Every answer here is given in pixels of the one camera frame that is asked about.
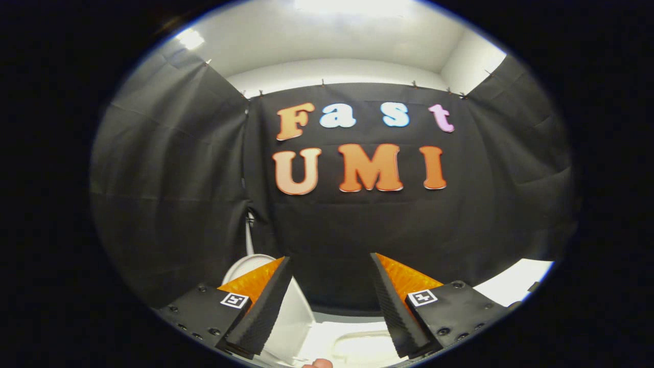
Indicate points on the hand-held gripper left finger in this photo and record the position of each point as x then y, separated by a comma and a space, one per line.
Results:
265, 312

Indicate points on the black backdrop cloth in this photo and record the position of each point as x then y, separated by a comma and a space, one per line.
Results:
357, 230

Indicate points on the white drawer cabinet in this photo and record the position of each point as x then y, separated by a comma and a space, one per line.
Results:
516, 283

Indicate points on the small ceiling light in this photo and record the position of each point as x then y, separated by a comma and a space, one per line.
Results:
190, 39

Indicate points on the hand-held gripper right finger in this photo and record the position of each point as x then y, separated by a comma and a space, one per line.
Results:
393, 312

